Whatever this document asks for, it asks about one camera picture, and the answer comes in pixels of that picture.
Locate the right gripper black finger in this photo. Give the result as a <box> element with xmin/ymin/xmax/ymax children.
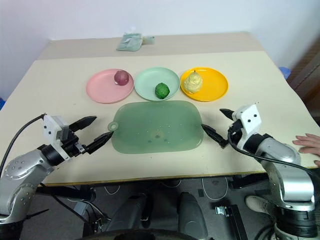
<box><xmin>201</xmin><ymin>123</ymin><xmax>229</xmax><ymax>149</ymax></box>
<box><xmin>219</xmin><ymin>108</ymin><xmax>235</xmax><ymax>121</ymax></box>

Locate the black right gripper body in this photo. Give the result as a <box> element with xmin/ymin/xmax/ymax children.
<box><xmin>226</xmin><ymin>119</ymin><xmax>245</xmax><ymax>145</ymax></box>

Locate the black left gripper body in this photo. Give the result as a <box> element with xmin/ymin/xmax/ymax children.
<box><xmin>61</xmin><ymin>129</ymin><xmax>87</xmax><ymax>159</ymax></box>

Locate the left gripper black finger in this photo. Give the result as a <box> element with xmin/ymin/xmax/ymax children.
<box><xmin>67</xmin><ymin>115</ymin><xmax>98</xmax><ymax>132</ymax></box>
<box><xmin>83</xmin><ymin>131</ymin><xmax>115</xmax><ymax>154</ymax></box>

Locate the yellow plate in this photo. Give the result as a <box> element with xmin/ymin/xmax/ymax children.
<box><xmin>179</xmin><ymin>66</ymin><xmax>230</xmax><ymax>103</ymax></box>

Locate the pink plate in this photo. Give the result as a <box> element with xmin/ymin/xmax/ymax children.
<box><xmin>86</xmin><ymin>68</ymin><xmax>134</xmax><ymax>105</ymax></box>

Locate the light green plate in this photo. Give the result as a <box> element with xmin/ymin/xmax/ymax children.
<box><xmin>134</xmin><ymin>66</ymin><xmax>181</xmax><ymax>102</ymax></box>

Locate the person's bare hand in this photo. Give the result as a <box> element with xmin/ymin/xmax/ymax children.
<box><xmin>292</xmin><ymin>133</ymin><xmax>320</xmax><ymax>168</ymax></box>

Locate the pale yellow pear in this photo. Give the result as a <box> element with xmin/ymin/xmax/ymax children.
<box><xmin>184</xmin><ymin>69</ymin><xmax>204</xmax><ymax>94</ymax></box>

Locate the purple red onion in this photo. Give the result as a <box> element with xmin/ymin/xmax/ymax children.
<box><xmin>114</xmin><ymin>69</ymin><xmax>130</xmax><ymax>86</ymax></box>

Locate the translucent green silicone mat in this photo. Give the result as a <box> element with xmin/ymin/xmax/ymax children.
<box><xmin>107</xmin><ymin>100</ymin><xmax>205</xmax><ymax>154</ymax></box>

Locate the green lime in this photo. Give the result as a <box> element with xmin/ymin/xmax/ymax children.
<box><xmin>154</xmin><ymin>82</ymin><xmax>171</xmax><ymax>100</ymax></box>

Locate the dark grey robot leg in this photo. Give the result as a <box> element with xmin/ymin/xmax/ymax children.
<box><xmin>177</xmin><ymin>191</ymin><xmax>209</xmax><ymax>240</ymax></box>
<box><xmin>106</xmin><ymin>193</ymin><xmax>154</xmax><ymax>233</ymax></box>

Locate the white shoe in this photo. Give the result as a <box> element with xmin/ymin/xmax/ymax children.
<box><xmin>244</xmin><ymin>195</ymin><xmax>276</xmax><ymax>219</ymax></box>

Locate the green fabric pouch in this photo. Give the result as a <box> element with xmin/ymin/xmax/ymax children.
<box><xmin>116</xmin><ymin>32</ymin><xmax>144</xmax><ymax>52</ymax></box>

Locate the brown wooden door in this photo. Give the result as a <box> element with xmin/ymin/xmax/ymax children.
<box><xmin>286</xmin><ymin>31</ymin><xmax>320</xmax><ymax>118</ymax></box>

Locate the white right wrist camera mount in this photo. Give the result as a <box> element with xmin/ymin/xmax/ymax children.
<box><xmin>231</xmin><ymin>104</ymin><xmax>263</xmax><ymax>151</ymax></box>

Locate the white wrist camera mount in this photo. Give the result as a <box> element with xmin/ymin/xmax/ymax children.
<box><xmin>41</xmin><ymin>114</ymin><xmax>71</xmax><ymax>161</ymax></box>
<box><xmin>231</xmin><ymin>104</ymin><xmax>263</xmax><ymax>151</ymax></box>

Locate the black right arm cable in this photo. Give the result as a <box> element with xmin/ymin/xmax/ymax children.
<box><xmin>227</xmin><ymin>128</ymin><xmax>314</xmax><ymax>176</ymax></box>

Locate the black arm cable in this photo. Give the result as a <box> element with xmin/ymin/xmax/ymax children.
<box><xmin>0</xmin><ymin>113</ymin><xmax>47</xmax><ymax>173</ymax></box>
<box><xmin>227</xmin><ymin>128</ymin><xmax>314</xmax><ymax>176</ymax></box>

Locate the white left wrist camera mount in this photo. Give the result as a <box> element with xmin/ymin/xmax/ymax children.
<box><xmin>41</xmin><ymin>114</ymin><xmax>71</xmax><ymax>161</ymax></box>

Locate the black table frame bar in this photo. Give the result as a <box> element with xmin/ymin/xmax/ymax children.
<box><xmin>228</xmin><ymin>174</ymin><xmax>270</xmax><ymax>190</ymax></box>
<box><xmin>36</xmin><ymin>184</ymin><xmax>97</xmax><ymax>202</ymax></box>

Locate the white floor cable loop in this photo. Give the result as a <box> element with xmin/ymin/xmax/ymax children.
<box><xmin>201</xmin><ymin>177</ymin><xmax>230</xmax><ymax>201</ymax></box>

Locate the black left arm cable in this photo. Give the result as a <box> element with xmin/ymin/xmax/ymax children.
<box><xmin>0</xmin><ymin>113</ymin><xmax>47</xmax><ymax>173</ymax></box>

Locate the black metal floor bracket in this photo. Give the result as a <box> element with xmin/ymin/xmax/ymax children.
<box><xmin>214</xmin><ymin>204</ymin><xmax>248</xmax><ymax>240</ymax></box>

